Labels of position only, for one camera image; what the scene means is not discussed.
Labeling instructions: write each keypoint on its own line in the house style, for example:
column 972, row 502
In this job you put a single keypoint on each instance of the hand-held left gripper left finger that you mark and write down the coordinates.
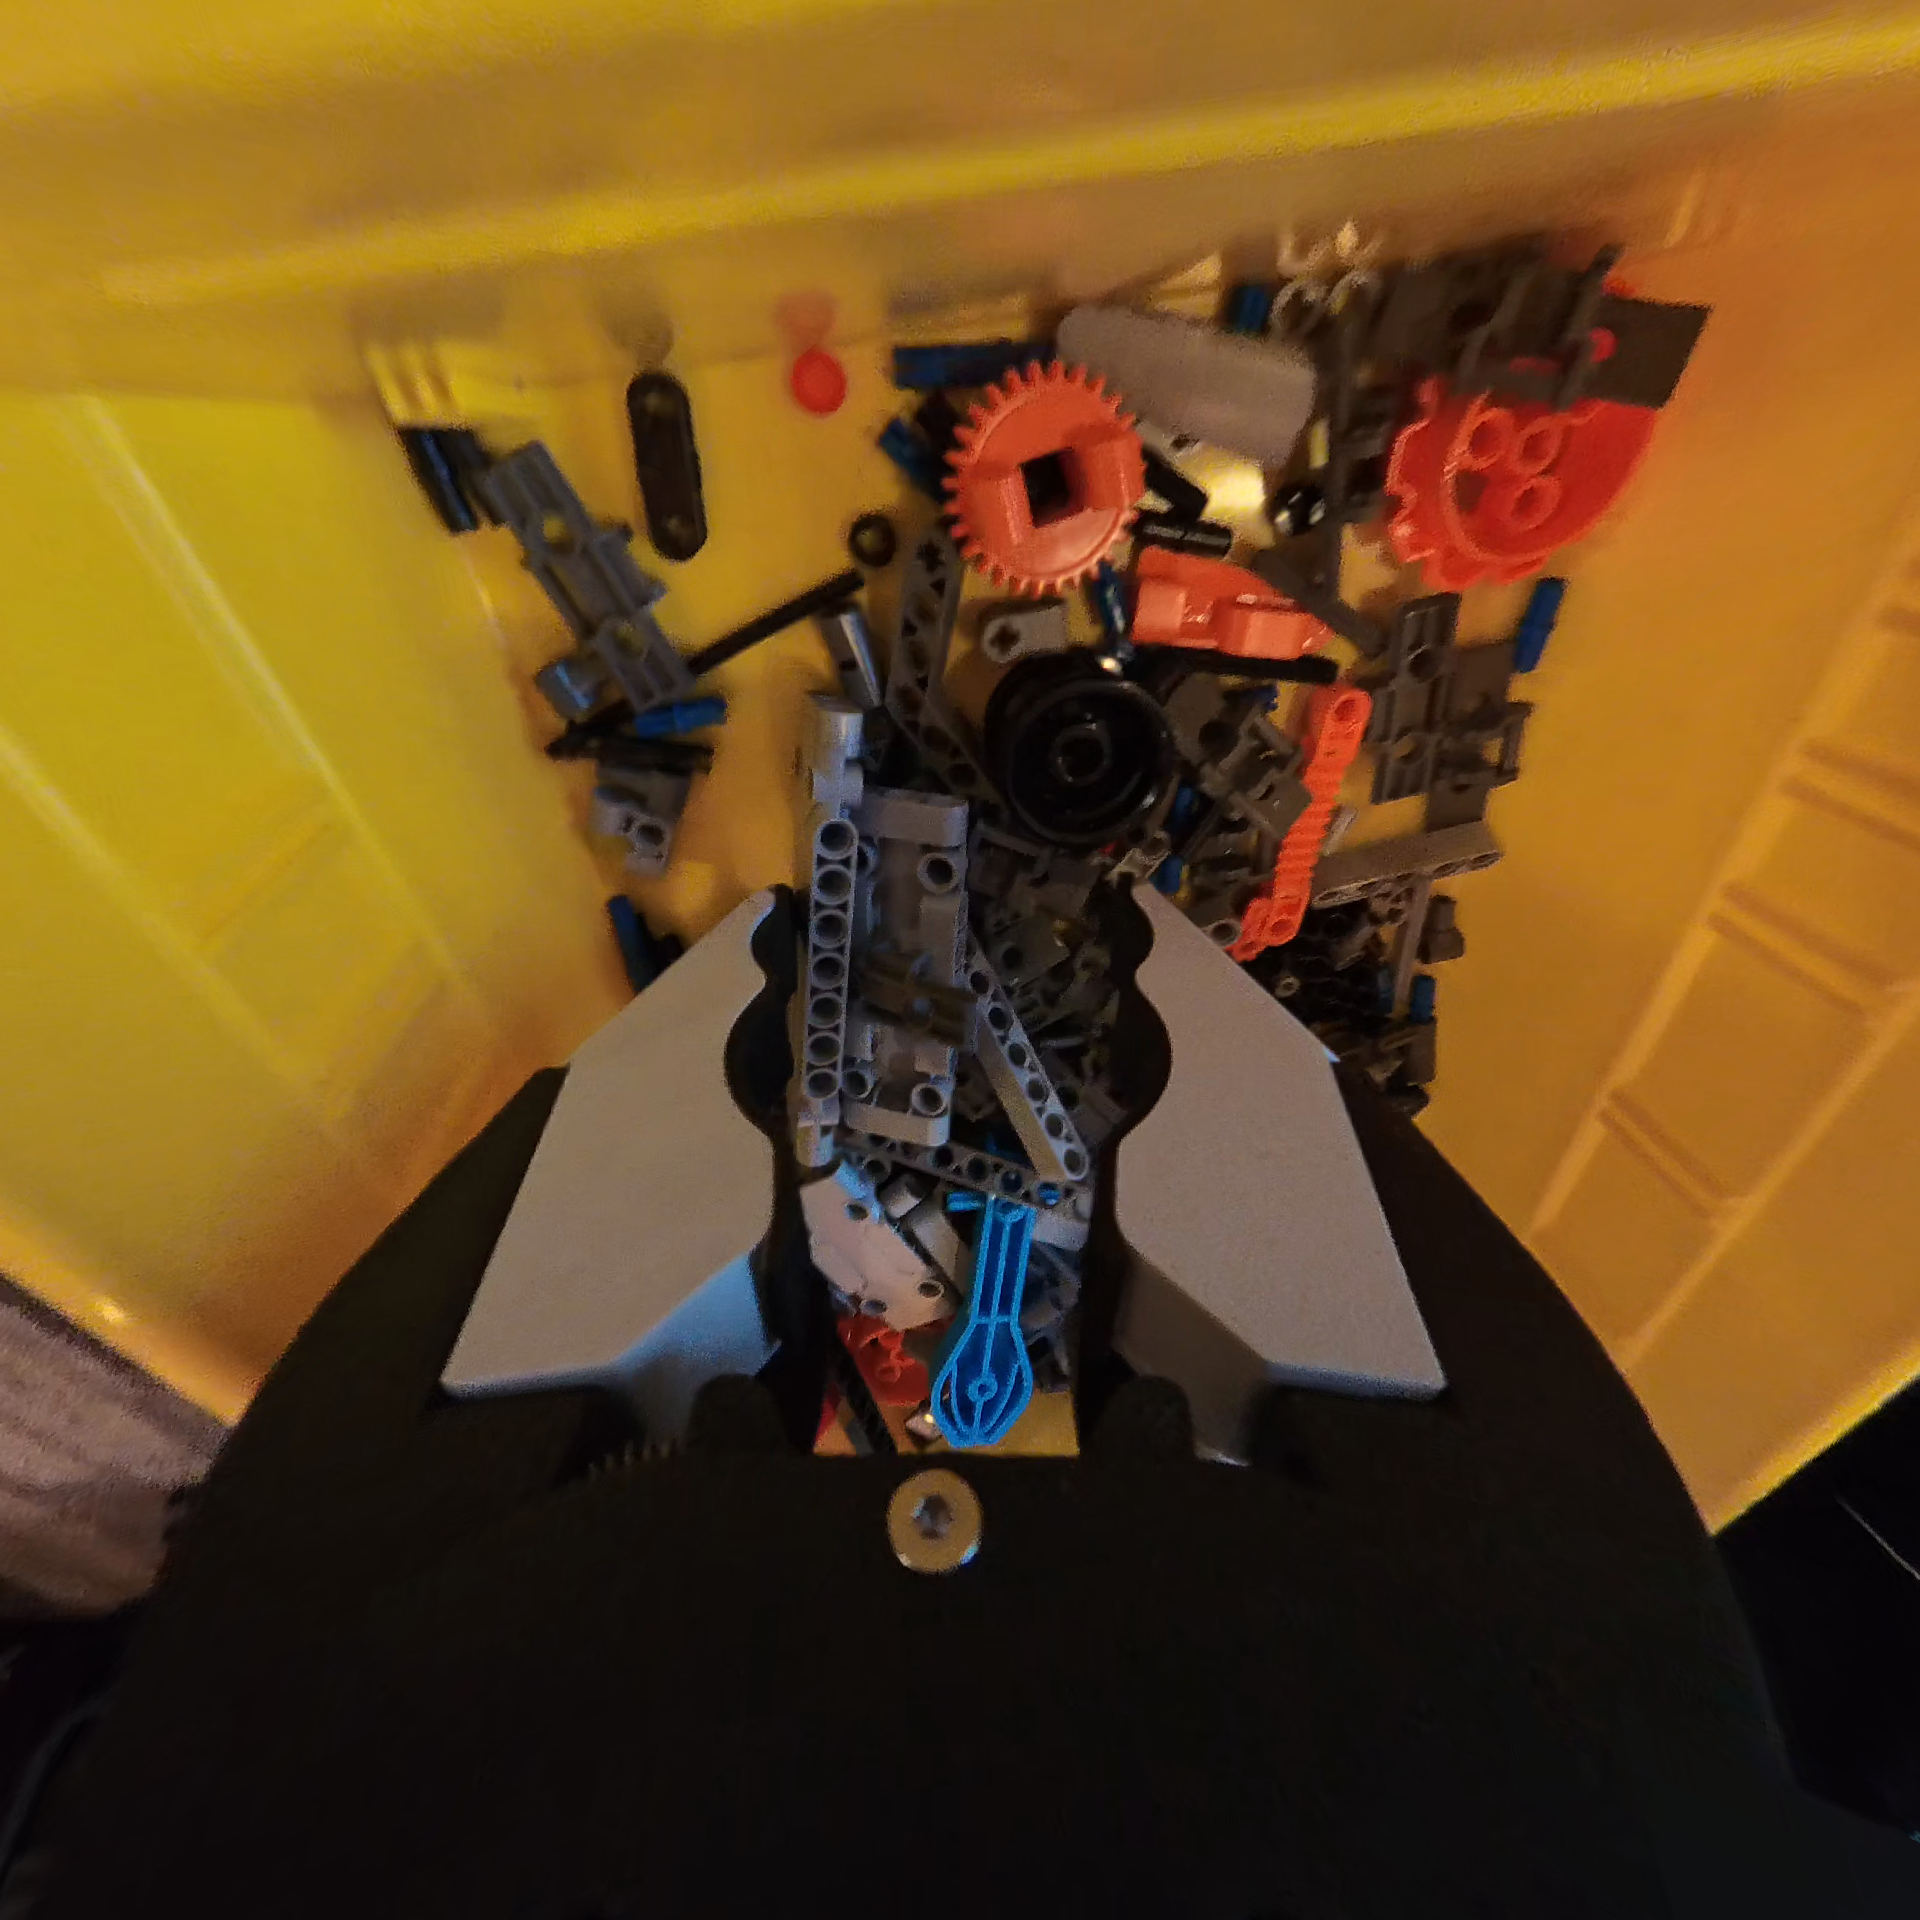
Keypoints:
column 631, row 1200

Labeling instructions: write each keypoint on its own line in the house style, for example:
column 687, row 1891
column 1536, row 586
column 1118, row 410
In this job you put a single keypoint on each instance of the orange connector block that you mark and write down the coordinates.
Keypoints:
column 1215, row 608

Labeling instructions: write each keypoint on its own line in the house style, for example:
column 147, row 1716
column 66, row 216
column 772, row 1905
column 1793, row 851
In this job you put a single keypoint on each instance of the orange curved holed liftarm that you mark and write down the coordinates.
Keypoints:
column 1321, row 811

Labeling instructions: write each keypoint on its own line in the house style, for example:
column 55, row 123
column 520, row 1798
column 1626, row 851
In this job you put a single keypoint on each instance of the orange spur gear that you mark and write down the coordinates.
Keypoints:
column 1004, row 451

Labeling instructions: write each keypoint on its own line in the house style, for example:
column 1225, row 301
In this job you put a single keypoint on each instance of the pile of building parts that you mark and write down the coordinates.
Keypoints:
column 1051, row 931

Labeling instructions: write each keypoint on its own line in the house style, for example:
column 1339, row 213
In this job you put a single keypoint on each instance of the teal plastic tool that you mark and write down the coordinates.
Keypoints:
column 983, row 1351

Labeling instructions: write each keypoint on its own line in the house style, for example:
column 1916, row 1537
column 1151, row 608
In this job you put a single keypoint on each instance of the large orange toothed sprocket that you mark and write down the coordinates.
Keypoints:
column 1561, row 511

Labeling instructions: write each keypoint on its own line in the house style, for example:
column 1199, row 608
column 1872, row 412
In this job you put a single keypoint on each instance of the black oval link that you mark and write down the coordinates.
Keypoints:
column 668, row 465

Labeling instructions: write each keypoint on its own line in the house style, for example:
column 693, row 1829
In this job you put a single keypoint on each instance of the small red round stud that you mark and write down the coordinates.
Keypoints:
column 818, row 379

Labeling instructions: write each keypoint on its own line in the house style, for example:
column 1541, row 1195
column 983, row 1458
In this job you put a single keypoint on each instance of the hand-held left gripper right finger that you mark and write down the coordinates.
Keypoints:
column 1260, row 1200

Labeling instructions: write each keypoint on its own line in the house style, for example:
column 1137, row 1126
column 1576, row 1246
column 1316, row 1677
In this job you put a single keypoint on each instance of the long light grey frame beam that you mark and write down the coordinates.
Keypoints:
column 832, row 931

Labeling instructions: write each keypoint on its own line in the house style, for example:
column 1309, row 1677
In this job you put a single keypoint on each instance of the yellow plastic bin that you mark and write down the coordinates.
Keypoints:
column 300, row 750

